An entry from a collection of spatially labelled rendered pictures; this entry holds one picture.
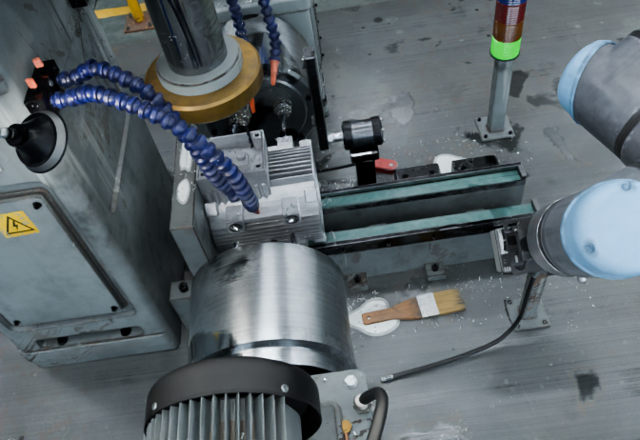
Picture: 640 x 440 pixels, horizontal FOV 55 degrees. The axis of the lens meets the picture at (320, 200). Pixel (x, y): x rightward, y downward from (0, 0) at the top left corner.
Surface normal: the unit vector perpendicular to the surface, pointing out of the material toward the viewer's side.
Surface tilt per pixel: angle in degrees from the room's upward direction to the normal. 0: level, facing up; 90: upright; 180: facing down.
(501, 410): 0
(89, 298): 90
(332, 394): 0
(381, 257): 90
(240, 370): 17
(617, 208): 35
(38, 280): 90
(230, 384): 10
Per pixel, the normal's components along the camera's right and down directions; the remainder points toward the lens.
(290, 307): 0.30, -0.64
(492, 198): 0.09, 0.76
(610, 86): -0.61, -0.34
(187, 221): -0.12, -0.63
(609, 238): -0.13, -0.07
